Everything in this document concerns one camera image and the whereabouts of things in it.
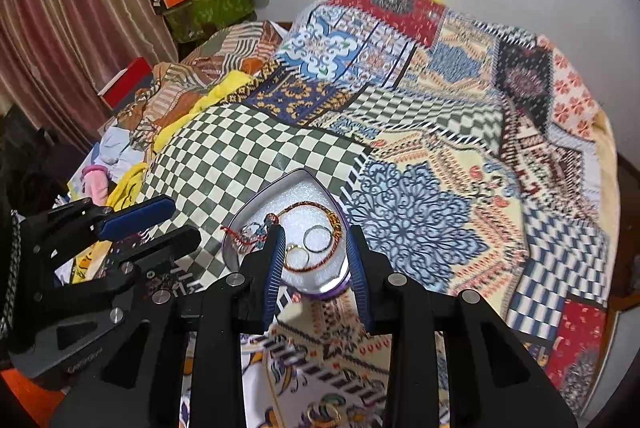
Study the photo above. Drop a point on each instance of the light blue cloth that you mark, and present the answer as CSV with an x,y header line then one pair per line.
x,y
117,147

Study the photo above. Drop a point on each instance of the patchwork printed blanket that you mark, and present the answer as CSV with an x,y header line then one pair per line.
x,y
425,157

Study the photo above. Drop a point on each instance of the red and white box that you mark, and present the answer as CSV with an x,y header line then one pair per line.
x,y
125,82

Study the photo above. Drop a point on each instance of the striped brown curtain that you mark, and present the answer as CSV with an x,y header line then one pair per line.
x,y
75,7

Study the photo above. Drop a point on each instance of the pink soft item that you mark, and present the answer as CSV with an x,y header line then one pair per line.
x,y
96,183

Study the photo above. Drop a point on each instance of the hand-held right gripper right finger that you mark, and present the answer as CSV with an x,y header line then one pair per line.
x,y
357,280

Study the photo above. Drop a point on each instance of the purple heart-shaped tin box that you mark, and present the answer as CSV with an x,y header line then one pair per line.
x,y
300,193

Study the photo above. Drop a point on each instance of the brown striped quilt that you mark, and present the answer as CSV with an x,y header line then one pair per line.
x,y
210,52

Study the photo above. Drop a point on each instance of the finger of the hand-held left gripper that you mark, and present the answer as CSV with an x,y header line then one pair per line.
x,y
160,245
135,219

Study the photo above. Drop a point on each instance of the yellow cloth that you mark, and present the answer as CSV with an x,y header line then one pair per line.
x,y
220,90

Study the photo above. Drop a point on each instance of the green cloth covered stand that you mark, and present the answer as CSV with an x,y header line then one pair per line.
x,y
210,12

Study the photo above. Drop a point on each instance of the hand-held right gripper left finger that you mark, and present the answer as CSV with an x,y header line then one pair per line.
x,y
272,280

